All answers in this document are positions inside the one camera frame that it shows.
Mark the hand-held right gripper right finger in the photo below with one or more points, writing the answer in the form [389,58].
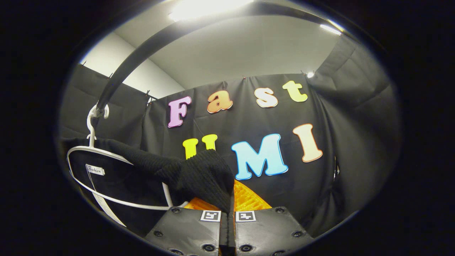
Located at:
[266,231]

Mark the white plastic hanger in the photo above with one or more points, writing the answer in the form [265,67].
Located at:
[91,138]

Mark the small ceiling light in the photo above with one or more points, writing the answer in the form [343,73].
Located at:
[330,29]

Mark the black knit garment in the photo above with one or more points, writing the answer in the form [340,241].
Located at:
[202,174]

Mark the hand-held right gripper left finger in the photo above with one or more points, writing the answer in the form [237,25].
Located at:
[188,231]

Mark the large ceiling light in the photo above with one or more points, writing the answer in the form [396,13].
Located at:
[209,8]

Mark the black backdrop cloth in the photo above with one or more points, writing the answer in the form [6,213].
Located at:
[337,106]

